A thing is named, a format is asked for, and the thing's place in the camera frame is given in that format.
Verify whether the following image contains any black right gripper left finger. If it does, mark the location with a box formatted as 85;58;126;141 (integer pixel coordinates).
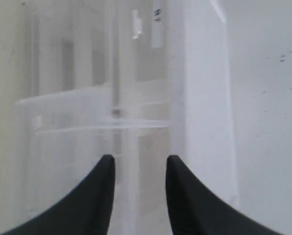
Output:
6;154;116;235

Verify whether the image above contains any bottom wide clear drawer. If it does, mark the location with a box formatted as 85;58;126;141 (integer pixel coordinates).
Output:
25;9;75;133

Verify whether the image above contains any middle wide clear drawer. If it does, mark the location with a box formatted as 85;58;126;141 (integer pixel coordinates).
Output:
70;7;120;128

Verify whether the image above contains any white translucent drawer cabinet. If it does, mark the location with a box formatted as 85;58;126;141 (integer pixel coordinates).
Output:
9;0;238;225

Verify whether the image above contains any wide clear drawer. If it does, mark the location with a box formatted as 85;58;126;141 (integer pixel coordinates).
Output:
70;7;120;128
25;9;75;133

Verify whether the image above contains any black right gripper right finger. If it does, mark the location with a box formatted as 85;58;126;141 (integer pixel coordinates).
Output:
165;155;292;235

